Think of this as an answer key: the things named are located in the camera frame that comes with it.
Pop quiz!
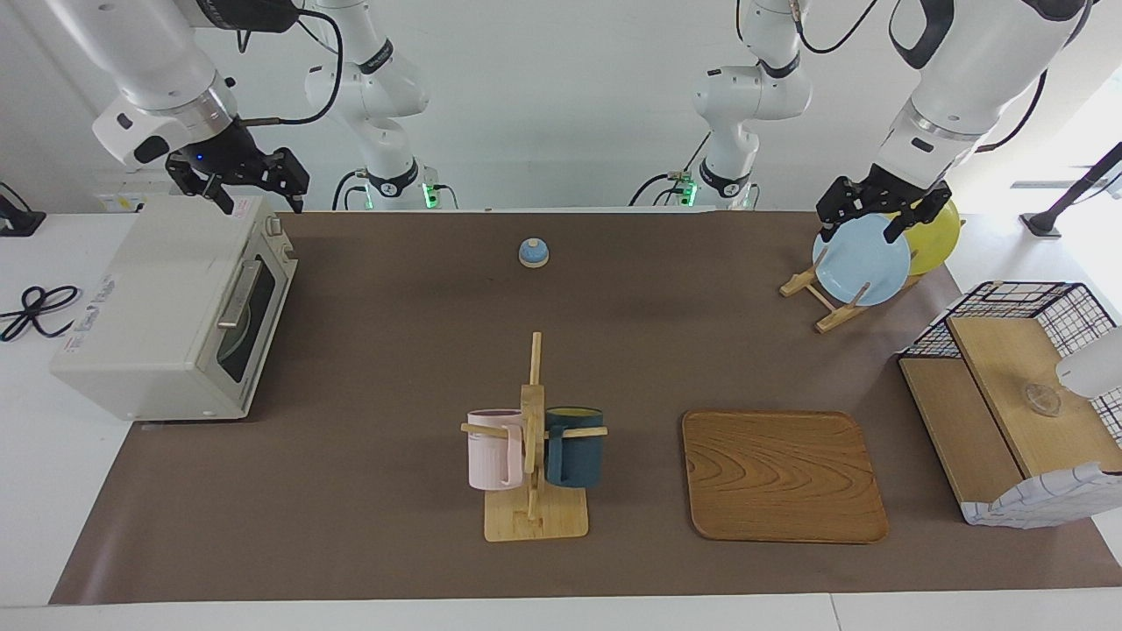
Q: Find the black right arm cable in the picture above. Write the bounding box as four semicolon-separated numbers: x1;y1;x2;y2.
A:
237;4;344;128

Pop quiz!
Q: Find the black camera stand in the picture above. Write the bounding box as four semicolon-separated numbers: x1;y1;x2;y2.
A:
1021;140;1122;239

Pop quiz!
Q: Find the wooden mug tree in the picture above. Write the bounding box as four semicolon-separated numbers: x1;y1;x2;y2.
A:
461;331;609;542

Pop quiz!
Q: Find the glass oven door with handle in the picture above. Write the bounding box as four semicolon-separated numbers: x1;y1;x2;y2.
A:
200;232;299;417

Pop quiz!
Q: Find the black wire basket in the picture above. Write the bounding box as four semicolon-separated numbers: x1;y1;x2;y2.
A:
901;280;1122;439

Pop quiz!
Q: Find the black clamp base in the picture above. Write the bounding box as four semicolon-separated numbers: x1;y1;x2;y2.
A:
0;180;46;238

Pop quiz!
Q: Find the black base cable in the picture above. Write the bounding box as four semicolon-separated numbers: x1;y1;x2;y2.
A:
331;168;369;211
629;131;713;209

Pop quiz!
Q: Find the light blue plate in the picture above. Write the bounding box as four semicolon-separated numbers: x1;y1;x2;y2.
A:
812;213;913;308

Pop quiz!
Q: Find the yellow plate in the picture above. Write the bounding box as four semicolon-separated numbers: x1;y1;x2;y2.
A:
890;197;962;277

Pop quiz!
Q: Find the white toaster oven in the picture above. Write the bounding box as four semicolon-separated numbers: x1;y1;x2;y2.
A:
50;195;299;422

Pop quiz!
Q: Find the white rounded device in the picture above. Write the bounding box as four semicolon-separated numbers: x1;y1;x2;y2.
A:
1055;326;1122;401

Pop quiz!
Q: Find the white power box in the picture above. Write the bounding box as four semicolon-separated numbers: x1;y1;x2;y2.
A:
95;180;176;214

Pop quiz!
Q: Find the dark blue mug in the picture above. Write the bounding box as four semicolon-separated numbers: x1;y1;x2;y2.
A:
543;406;606;489

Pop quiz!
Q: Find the brown wooden tray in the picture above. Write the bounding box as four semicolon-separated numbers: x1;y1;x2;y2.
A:
681;409;890;545

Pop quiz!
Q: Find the pink mug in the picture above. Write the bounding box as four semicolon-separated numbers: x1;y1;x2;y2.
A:
465;408;527;492

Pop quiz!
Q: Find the brown table mat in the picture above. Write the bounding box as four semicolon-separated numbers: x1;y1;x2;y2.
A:
48;210;1122;606

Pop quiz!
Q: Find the coiled black cable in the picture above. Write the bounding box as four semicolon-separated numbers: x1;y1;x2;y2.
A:
0;285;82;343

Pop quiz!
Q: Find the wooden plate rack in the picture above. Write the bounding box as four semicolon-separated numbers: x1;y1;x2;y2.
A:
779;219;965;334

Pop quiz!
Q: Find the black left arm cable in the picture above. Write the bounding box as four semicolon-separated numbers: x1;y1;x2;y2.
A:
973;70;1049;154

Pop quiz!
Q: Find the white checked cloth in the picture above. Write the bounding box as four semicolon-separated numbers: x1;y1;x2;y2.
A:
960;462;1122;528

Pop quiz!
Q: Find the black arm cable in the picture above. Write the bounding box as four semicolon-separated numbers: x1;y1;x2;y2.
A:
973;70;1049;154
237;4;344;128

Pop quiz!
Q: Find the black wire basket shelf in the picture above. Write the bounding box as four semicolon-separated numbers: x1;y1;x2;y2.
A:
898;314;1122;527

